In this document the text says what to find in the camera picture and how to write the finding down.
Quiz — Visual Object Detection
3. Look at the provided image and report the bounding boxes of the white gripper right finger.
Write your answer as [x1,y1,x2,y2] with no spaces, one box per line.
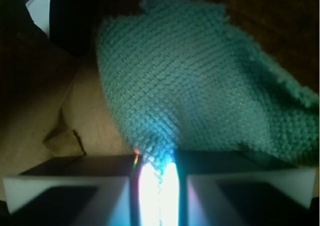
[175,150,317,226]

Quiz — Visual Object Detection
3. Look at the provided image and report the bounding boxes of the brown paper bag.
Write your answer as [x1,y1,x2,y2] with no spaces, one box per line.
[0,0,320,177]

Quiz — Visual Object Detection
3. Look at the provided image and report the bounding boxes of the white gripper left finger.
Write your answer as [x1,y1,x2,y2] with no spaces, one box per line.
[3,154,141,226]

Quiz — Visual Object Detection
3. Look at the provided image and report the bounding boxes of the light blue knitted cloth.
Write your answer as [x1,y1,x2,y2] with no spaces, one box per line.
[96,0,319,174]

